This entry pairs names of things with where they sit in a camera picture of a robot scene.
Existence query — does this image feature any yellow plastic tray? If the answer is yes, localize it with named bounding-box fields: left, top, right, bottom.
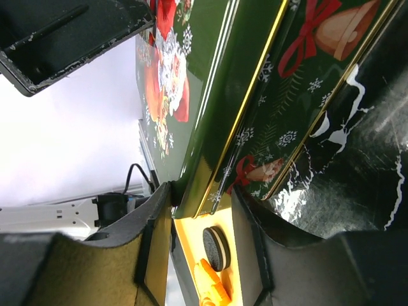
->
left=175, top=196, right=243, bottom=305

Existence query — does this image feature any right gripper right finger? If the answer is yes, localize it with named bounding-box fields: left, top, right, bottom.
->
left=231, top=186, right=407, bottom=305

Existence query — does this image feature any gold cookie tin box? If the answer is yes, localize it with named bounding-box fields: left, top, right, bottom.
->
left=201, top=1, right=398, bottom=214

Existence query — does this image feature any orange bear cookie centre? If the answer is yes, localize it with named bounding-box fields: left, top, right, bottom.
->
left=193, top=259, right=231, bottom=306

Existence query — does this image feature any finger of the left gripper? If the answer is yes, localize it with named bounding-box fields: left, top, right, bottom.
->
left=1, top=0, right=155, bottom=97

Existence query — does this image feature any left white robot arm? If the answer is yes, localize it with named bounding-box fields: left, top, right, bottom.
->
left=1, top=1, right=154, bottom=238

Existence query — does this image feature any black round cookie centre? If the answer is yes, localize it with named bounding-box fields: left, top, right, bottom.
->
left=202, top=226, right=231, bottom=272

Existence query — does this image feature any gold tin lid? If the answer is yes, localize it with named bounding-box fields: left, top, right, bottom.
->
left=136, top=1, right=287, bottom=219

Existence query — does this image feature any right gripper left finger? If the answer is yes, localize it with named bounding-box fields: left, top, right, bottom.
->
left=1, top=183, right=171, bottom=305

